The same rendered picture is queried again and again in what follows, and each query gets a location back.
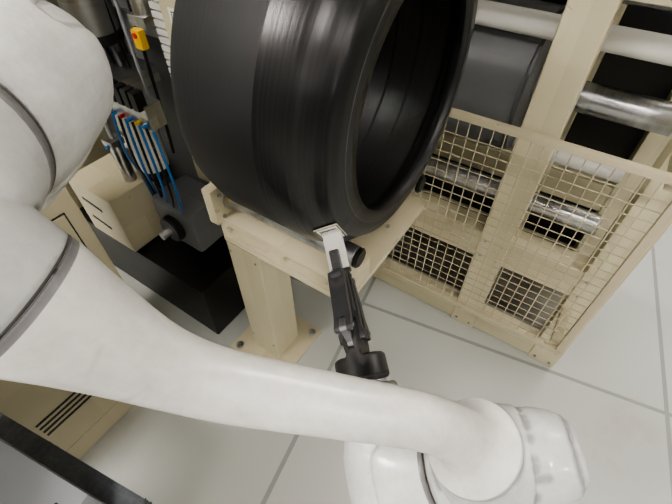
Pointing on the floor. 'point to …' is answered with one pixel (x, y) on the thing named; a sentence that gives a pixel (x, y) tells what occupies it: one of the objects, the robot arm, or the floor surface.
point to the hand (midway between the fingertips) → (336, 252)
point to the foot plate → (286, 349)
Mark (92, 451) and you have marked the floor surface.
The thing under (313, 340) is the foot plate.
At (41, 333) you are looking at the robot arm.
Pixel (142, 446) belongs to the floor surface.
